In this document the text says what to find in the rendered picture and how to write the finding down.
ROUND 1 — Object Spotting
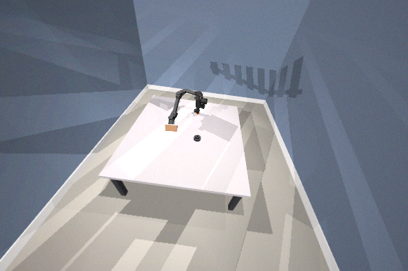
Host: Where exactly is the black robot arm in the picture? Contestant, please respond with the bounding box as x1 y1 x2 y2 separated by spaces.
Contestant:
168 89 207 125

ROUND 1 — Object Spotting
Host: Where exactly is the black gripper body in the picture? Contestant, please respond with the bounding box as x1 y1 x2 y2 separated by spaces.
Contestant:
194 103 201 113

